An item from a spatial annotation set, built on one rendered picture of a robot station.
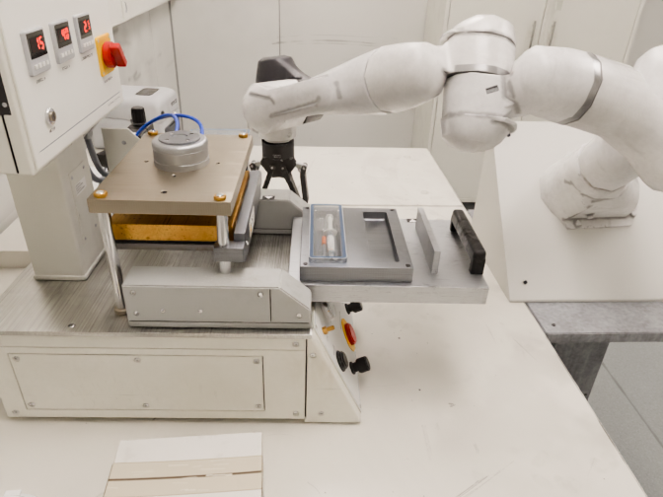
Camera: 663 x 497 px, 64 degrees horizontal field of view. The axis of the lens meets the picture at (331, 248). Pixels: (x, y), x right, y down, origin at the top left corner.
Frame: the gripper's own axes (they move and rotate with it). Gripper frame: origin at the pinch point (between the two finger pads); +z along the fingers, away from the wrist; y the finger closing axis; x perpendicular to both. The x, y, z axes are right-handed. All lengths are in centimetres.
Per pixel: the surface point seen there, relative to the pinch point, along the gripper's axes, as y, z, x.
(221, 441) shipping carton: 4, -4, -72
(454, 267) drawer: 35, -17, -47
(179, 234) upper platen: -5, -25, -55
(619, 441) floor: 109, 81, 10
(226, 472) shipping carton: 6, -4, -77
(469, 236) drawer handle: 37, -21, -44
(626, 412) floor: 117, 82, 24
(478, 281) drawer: 38, -17, -50
